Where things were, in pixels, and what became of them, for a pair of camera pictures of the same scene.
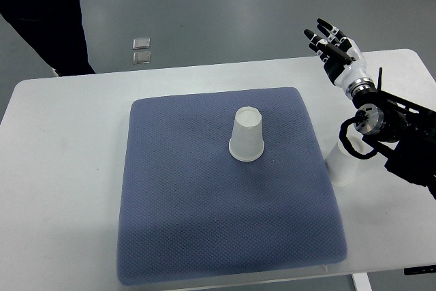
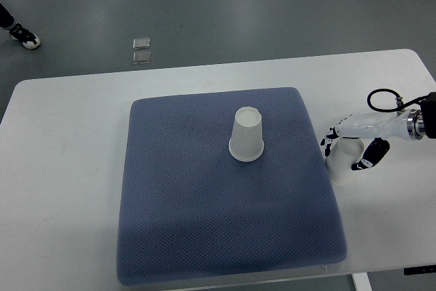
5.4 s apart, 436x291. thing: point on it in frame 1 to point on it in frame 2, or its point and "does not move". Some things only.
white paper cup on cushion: (246, 142) does not move
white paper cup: (343, 167) does not move
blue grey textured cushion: (189, 208) does not move
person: (43, 1) to (6, 18)
